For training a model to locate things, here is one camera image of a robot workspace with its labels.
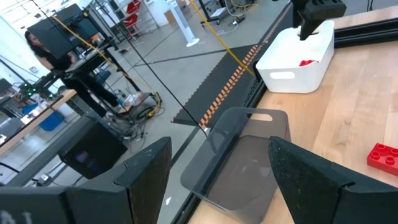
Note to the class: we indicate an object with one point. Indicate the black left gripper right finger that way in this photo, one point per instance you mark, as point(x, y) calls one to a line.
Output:
point(311, 186)

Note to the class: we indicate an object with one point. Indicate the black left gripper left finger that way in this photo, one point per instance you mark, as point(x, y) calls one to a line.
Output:
point(140, 186)

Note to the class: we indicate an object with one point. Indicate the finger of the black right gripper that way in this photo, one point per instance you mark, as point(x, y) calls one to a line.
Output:
point(323, 11)
point(298, 12)

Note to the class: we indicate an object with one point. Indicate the long red toy block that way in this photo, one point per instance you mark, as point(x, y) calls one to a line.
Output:
point(306, 62)
point(384, 158)

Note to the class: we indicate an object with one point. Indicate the white plastic bin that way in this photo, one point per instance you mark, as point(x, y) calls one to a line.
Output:
point(289, 53)

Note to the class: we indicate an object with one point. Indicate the black box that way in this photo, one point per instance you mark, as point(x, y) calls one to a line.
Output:
point(93, 152)

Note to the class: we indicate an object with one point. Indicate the grey translucent plastic bin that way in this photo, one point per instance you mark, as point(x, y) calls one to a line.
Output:
point(239, 174)

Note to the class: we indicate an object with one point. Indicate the black stand base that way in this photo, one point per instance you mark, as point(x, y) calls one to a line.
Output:
point(208, 12)

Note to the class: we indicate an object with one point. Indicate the grey metal beam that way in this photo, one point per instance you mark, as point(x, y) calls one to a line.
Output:
point(46, 155)

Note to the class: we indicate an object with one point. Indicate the black mat with orange stripes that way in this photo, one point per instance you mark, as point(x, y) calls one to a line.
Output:
point(217, 84)

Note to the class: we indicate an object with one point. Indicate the blue bin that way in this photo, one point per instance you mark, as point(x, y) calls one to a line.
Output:
point(51, 122)

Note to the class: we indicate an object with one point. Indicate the white tower fan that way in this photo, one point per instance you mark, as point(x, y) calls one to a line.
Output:
point(183, 21)

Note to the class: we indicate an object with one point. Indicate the wooden desk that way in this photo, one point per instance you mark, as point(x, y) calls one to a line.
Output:
point(59, 99)

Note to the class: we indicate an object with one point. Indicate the black standing desk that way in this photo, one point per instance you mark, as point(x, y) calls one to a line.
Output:
point(90, 60)

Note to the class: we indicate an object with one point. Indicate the person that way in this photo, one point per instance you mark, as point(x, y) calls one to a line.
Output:
point(59, 62)

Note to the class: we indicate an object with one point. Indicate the rack with red bins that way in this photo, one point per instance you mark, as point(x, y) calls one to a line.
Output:
point(133, 7)

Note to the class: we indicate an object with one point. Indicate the black monitor panel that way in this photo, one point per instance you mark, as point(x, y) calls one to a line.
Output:
point(62, 28)

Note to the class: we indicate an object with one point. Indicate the black aluminium table frame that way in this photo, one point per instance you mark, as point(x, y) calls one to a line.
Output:
point(367, 34)

